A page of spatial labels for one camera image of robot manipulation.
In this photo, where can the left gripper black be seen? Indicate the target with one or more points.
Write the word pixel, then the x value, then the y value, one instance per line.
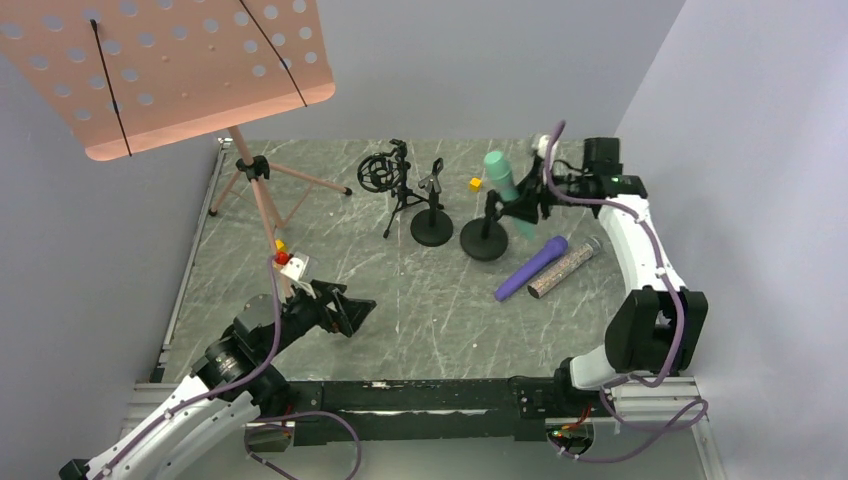
pixel 332 307

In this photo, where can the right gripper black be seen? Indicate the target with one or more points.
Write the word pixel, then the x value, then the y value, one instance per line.
pixel 538 201

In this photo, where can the teal toy microphone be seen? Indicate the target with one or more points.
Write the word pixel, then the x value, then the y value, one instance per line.
pixel 499 171

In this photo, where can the glitter silver toy microphone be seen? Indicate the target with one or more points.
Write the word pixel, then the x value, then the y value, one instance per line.
pixel 568 264

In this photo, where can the black shock mount tripod stand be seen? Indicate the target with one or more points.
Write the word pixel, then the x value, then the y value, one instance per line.
pixel 387 172

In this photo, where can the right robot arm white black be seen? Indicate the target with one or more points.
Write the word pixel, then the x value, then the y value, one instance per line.
pixel 655 332

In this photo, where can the black round-base clip mic stand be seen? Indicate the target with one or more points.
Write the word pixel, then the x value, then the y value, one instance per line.
pixel 433 227

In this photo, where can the pink perforated music stand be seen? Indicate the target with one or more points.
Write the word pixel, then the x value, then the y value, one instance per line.
pixel 131 76

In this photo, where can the purple toy microphone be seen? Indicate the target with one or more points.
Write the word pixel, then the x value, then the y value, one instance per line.
pixel 553 249

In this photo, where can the yellow cube near teal microphone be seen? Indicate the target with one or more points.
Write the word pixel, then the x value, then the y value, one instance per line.
pixel 475 184

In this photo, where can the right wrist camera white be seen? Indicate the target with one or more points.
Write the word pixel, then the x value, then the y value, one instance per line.
pixel 538 145

